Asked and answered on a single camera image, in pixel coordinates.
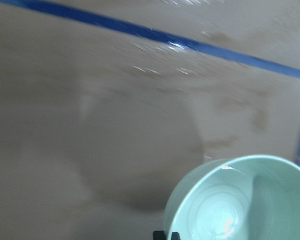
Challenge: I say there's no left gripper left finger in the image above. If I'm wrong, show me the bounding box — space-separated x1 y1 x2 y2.
152 231 167 240

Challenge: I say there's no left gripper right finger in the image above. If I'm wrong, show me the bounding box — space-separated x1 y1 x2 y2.
171 232 180 240

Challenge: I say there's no light green bowl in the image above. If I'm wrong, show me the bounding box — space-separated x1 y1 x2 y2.
163 155 300 240

